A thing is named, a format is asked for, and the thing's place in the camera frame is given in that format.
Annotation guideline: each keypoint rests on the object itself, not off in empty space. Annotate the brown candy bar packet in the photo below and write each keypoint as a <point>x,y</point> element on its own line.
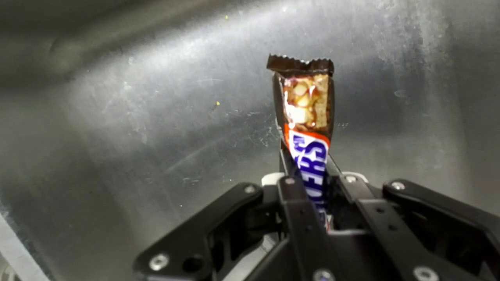
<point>307,103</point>

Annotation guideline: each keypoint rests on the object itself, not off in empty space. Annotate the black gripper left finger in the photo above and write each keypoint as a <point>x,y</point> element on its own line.
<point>208,234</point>

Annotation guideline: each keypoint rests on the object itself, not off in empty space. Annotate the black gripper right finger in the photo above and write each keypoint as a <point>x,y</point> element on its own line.
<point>416,223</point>

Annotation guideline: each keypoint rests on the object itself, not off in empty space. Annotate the stainless steel double sink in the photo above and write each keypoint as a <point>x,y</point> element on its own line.
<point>130,129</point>

